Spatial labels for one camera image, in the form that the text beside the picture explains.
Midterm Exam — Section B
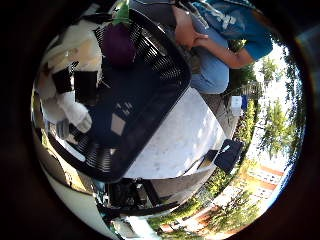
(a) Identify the purple eggplant toy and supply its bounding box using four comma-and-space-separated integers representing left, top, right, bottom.
99, 1, 138, 68

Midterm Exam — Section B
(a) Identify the white plush toy with sunglasses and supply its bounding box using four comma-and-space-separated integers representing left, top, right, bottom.
33, 61, 95, 141

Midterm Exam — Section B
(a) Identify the black plastic mesh basket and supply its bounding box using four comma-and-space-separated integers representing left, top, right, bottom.
47, 7, 193, 183

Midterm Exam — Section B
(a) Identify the dark laptop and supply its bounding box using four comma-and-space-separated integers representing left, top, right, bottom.
196, 148, 220, 171

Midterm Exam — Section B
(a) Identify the person in blue shirt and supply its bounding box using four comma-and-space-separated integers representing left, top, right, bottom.
172, 0, 275, 96

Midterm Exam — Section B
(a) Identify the white blue box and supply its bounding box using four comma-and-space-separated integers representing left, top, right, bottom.
230, 94, 250, 117

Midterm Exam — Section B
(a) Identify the orange white building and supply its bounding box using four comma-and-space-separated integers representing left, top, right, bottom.
247, 164, 285, 192

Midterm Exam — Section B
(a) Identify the black cable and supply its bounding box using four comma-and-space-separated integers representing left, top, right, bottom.
180, 159, 208, 178

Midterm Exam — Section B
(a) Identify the black folding frame stand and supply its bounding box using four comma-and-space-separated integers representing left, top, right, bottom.
99, 177, 182, 218

